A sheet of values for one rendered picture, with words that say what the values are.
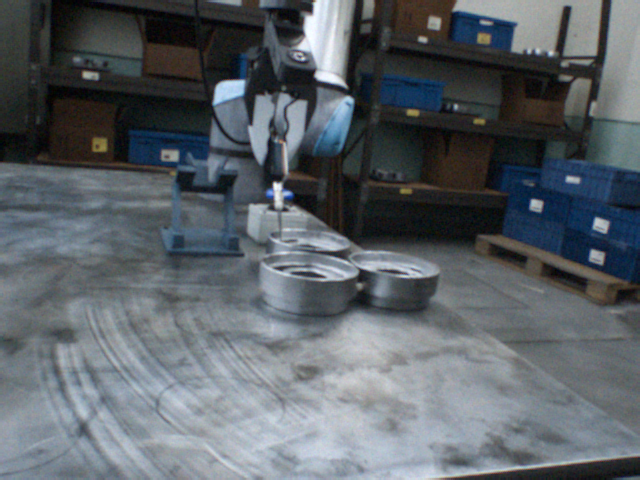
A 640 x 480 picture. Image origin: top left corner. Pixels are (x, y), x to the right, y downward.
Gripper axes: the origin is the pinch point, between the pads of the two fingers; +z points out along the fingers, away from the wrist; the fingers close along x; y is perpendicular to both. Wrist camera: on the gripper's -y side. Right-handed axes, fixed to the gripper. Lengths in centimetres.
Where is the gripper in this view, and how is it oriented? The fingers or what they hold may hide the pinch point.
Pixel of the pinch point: (274, 157)
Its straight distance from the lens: 85.7
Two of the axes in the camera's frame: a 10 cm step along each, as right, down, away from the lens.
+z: -1.2, 9.7, 2.2
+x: -9.4, -0.4, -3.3
